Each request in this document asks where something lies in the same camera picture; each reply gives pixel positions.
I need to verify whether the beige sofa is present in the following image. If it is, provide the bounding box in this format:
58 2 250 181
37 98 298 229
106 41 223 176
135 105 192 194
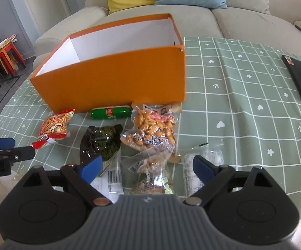
33 0 301 67

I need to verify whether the clear crinkled snack packet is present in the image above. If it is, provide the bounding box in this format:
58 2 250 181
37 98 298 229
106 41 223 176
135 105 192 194
120 146 182 174

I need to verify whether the red stool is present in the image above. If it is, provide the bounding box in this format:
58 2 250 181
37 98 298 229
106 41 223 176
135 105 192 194
0 43 27 75

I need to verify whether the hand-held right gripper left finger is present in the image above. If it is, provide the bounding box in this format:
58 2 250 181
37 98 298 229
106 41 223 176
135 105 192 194
22 155 113 206

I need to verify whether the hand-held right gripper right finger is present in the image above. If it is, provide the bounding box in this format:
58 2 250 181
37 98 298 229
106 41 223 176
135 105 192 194
183 155 273 206

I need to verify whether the orange cardboard box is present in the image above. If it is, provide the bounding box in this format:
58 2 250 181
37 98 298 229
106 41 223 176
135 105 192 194
30 13 186 114

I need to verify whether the green checked tablecloth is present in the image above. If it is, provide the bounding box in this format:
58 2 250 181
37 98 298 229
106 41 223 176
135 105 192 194
0 36 301 218

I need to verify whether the white packet with green label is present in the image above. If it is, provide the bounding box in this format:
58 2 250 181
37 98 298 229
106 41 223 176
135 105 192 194
182 142 225 198

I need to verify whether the red orange snack packet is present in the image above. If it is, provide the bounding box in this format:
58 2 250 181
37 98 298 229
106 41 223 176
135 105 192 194
31 109 76 149

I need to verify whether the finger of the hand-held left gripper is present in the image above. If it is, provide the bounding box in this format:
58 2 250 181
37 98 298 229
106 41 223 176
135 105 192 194
0 137 36 165

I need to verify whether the dark green seaweed packet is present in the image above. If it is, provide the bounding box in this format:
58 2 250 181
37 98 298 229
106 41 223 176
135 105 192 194
79 125 123 163

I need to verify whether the white packet with barcode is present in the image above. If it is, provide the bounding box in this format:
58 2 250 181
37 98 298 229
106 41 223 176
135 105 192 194
98 152 124 195

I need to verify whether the clear packet of brown snacks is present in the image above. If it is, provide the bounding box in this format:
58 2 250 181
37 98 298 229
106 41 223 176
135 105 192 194
128 171 175 196

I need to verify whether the stack of papers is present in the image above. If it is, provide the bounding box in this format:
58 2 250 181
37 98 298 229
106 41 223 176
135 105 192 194
0 33 18 50

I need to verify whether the clear packet of orange nuts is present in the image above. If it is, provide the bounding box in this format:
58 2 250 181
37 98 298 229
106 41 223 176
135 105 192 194
121 103 183 154

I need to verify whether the green sausage stick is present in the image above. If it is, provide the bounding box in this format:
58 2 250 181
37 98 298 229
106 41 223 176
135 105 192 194
90 105 131 120

